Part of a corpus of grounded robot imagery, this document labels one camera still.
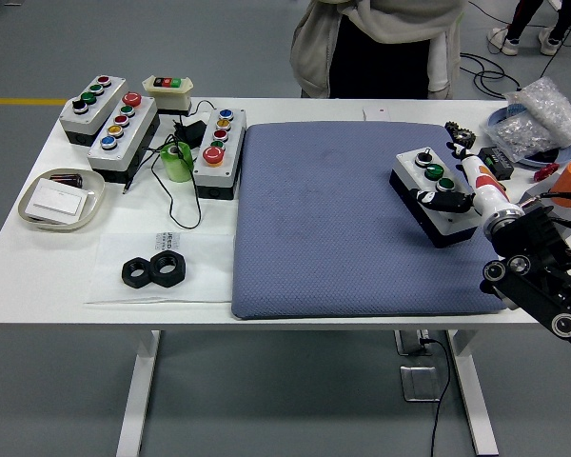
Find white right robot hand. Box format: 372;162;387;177
416;141;515;220

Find grey four-button control box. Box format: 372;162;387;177
388;147;482;249

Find grey box, mushroom beside green button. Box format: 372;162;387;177
86;90;161;186

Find black module with green terminals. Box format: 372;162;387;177
475;146;515;182

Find black metal gear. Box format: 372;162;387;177
444;120;477;151

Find small red part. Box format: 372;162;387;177
532;163;561;181

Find clear bag of metal parts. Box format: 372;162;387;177
480;116;559;163

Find bubble wrap bag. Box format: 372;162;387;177
503;76;571;147

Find bystander in white shoes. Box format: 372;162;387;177
485;0;571;57

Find blue-grey textured mat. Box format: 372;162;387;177
231;121;513;321

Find grey box under table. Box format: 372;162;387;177
393;328;451;357

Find person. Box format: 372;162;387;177
288;0;470;100

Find metal floor socket plate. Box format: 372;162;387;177
399;365;453;403

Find white table leg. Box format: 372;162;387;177
115;329;162;457
446;329;500;456

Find grey box, mushroom beside blue-topped row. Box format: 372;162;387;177
191;107;247;201

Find clear printed plastic bag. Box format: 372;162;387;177
84;231;234;305

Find green tape roll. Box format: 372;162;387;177
159;141;193;183

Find black hex nut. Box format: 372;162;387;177
120;256;154;288
149;250;187;286

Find grey box with black knob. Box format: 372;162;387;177
58;74;129;148

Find beige shallow dish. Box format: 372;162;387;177
17;168;107;233

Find dark brown small case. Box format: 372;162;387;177
49;173;85;189

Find black floor cables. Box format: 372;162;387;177
459;50;524;94

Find black cable under table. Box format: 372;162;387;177
421;336;453;457

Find black power adapter with cord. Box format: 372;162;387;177
122;98;218;229

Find cream three-button switch box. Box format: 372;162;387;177
141;74;195;117

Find white wall switch plate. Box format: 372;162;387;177
27;183;88;215

